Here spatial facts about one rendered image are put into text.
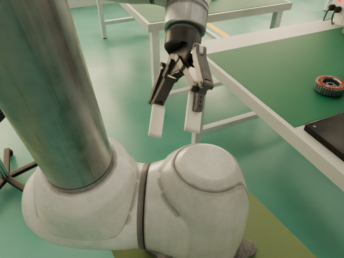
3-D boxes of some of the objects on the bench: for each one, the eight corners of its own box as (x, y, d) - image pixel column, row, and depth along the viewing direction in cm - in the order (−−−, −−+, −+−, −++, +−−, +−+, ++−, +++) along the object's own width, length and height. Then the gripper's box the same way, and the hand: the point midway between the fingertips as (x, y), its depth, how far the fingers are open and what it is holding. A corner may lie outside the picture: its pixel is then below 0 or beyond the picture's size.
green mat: (294, 127, 95) (294, 127, 95) (205, 54, 138) (205, 54, 138) (463, 72, 125) (463, 71, 124) (346, 26, 168) (346, 26, 167)
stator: (326, 100, 107) (330, 91, 105) (306, 85, 116) (309, 77, 113) (350, 94, 110) (354, 86, 108) (329, 81, 118) (332, 72, 116)
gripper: (240, 15, 51) (230, 133, 47) (168, 57, 72) (156, 141, 68) (208, -3, 47) (193, 124, 43) (141, 46, 68) (128, 135, 64)
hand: (172, 128), depth 56 cm, fingers open, 13 cm apart
